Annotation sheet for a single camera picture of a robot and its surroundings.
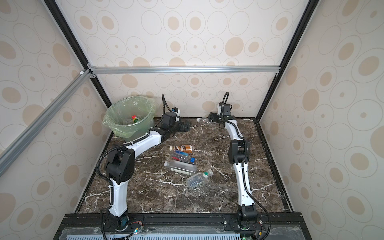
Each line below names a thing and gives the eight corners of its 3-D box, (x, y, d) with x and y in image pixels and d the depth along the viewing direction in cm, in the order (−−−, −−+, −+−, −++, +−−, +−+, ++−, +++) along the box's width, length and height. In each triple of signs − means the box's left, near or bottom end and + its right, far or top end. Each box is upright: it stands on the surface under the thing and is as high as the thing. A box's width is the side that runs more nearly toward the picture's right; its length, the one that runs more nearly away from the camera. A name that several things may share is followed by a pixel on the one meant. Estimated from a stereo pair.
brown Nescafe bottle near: (169, 153, 102) (168, 148, 97) (170, 148, 104) (169, 143, 99) (191, 155, 101) (191, 150, 96) (192, 149, 104) (192, 144, 99)
